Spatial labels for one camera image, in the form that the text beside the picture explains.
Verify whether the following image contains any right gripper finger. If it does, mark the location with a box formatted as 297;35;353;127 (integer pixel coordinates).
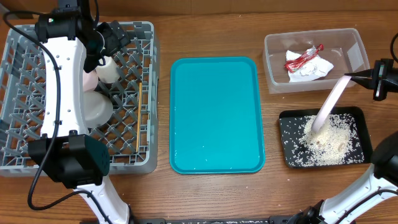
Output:
345;69;373;78
351;77;375;90

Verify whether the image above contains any large white plate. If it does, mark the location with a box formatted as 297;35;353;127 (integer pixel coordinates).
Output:
311;75;351;133

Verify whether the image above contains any white cup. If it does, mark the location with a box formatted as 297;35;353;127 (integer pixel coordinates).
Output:
96;56;119;83

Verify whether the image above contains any small pink plate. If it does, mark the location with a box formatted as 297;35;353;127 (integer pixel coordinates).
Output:
83;70;98;92

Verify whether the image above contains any white napkin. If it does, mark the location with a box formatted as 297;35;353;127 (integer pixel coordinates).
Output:
288;55;334;83

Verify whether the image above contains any wooden chopstick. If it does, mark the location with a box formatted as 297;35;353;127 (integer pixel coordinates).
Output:
136;82;142;153

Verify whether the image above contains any grey bowl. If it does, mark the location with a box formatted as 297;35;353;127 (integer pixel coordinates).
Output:
83;91;113;128

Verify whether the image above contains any red snack wrapper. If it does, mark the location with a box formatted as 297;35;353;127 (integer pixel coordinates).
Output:
284;44;324;73

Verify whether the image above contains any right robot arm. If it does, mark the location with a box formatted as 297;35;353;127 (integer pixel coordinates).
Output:
287;56;397;224

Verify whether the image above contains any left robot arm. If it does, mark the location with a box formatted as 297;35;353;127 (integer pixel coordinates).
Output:
28;1;133;223

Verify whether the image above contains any clear plastic bin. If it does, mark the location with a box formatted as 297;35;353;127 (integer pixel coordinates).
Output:
262;28;370;94

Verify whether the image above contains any black plastic tray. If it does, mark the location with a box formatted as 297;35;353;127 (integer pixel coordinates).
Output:
279;106;373;169

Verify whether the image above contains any pile of rice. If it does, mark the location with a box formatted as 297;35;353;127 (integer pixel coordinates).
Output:
279;113;365;168

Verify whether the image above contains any grey plastic dish rack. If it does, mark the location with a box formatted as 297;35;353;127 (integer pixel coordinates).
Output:
1;21;160;177

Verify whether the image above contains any teal plastic tray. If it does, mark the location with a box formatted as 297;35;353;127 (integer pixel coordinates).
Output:
169;56;266;174

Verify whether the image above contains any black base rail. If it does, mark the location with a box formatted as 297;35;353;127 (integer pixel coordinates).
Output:
138;215;292;224

